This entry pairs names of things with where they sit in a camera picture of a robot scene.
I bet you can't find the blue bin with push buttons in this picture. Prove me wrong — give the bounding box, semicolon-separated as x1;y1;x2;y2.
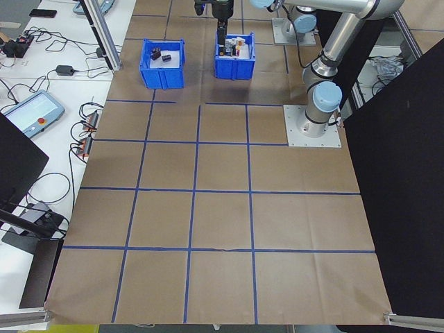
214;31;257;81

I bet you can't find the blue bin with black capacitors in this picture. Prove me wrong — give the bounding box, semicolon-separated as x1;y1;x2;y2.
139;37;187;90

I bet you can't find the white foam liner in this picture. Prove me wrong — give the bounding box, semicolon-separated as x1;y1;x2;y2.
220;40;251;59
148;48;182;69

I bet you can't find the light blue teach pendant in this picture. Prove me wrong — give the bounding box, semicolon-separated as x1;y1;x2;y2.
0;89;66;139
72;0;117;15

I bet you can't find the white crumpled plastic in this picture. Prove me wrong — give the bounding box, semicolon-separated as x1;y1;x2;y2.
367;55;405;79

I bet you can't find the black smartphone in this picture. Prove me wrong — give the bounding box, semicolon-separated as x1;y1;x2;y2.
28;8;58;18

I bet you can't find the black device with red part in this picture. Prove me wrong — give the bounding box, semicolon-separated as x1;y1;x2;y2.
3;29;35;59

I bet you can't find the black monitor panel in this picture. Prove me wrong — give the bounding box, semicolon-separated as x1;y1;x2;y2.
0;112;50;209

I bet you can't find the grey flat plate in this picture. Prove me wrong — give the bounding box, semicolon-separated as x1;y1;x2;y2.
8;203;53;235

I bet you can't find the black side panel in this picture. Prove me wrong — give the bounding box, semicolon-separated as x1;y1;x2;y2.
19;239;65;309

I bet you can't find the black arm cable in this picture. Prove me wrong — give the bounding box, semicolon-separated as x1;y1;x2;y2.
273;3;308;70

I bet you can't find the aluminium profile post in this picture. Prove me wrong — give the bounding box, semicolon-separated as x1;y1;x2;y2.
78;0;123;72

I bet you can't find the black orange cable adapter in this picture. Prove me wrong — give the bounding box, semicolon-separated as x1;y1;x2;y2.
81;110;101;133
74;137;94;160

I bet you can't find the metal bar frame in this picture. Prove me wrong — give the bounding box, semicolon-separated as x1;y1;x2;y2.
348;10;426;112

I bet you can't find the black frame cover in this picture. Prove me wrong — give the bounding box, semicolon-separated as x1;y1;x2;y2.
341;40;444;322

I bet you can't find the black stand base plate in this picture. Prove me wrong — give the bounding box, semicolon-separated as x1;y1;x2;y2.
1;230;41;257

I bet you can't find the aluminium profile rail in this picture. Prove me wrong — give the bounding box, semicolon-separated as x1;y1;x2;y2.
383;311;444;330
0;310;53;329

